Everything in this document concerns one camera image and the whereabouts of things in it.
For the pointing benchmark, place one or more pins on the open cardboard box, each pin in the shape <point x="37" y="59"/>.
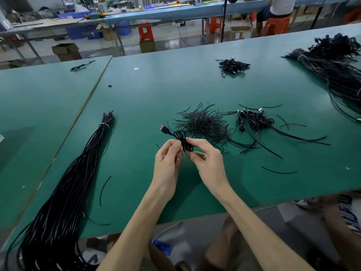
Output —
<point x="66" y="52"/>

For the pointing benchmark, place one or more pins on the person's right hand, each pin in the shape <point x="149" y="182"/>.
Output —
<point x="210" y="166"/>

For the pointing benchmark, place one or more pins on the small cardboard box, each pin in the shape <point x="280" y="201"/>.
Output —
<point x="148" y="46"/>

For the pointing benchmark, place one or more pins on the red plastic stool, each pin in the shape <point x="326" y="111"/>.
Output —
<point x="146" y="31"/>

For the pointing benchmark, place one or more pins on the blue plastic item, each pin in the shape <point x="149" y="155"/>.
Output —
<point x="162" y="248"/>

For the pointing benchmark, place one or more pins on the person's left hand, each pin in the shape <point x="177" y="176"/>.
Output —
<point x="166" y="169"/>

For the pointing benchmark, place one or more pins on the black tripod stand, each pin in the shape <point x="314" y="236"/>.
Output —
<point x="318" y="11"/>

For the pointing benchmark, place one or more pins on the person's brown shorts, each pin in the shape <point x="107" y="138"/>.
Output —
<point x="231" y="251"/>

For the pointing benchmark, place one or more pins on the person's right leg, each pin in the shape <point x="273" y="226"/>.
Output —
<point x="344" y="228"/>

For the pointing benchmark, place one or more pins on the person's right forearm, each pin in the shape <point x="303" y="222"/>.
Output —
<point x="265" y="234"/>

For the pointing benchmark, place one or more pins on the black fan on stand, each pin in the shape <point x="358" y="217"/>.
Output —
<point x="223" y="18"/>

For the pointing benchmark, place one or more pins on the orange plastic stool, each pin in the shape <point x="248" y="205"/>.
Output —
<point x="215" y="25"/>
<point x="352" y="15"/>
<point x="275" y="26"/>

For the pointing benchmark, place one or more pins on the long blue workbench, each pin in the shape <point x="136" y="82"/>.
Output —
<point x="180" y="9"/>

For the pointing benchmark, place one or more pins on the person's left forearm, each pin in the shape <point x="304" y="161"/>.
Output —
<point x="132" y="237"/>

